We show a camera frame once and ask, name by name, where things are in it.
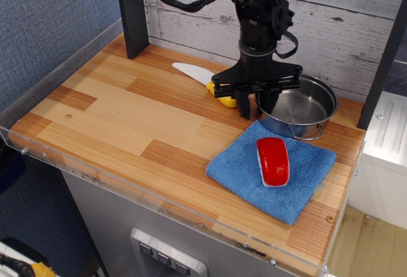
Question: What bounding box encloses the red toy sushi piece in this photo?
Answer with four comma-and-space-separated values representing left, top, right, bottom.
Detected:
256, 137, 290, 187

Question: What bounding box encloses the dark left vertical post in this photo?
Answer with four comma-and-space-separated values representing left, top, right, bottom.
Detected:
119, 0, 149, 59

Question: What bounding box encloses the clear acrylic guard rail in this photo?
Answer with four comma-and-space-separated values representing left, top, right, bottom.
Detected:
1, 22, 364, 276

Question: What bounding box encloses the blue folded cloth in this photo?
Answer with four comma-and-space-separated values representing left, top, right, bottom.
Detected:
206, 121, 336, 225

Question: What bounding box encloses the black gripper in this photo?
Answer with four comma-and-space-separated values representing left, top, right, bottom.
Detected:
212, 51, 303, 119

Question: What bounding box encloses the silver toy fridge cabinet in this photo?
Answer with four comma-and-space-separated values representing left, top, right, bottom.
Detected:
63, 172, 322, 276

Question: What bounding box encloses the dark right vertical post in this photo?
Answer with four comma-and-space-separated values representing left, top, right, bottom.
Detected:
357, 0, 406, 130

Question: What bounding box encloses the dark vertical post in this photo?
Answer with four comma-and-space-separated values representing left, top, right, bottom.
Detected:
357, 0, 406, 130
119, 0, 149, 59

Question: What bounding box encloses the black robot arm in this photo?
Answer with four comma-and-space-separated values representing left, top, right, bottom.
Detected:
212, 0, 303, 119

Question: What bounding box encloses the stainless steel pot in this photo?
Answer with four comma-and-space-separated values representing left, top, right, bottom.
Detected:
254, 74, 339, 140

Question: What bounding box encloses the silver dispenser button panel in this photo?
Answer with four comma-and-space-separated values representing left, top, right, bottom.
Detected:
130, 227, 208, 276

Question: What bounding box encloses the yellow handled toy knife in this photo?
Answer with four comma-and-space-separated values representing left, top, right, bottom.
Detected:
172, 62, 237, 108

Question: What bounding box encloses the white side cabinet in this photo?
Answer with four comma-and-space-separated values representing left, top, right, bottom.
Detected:
348, 91, 406, 229

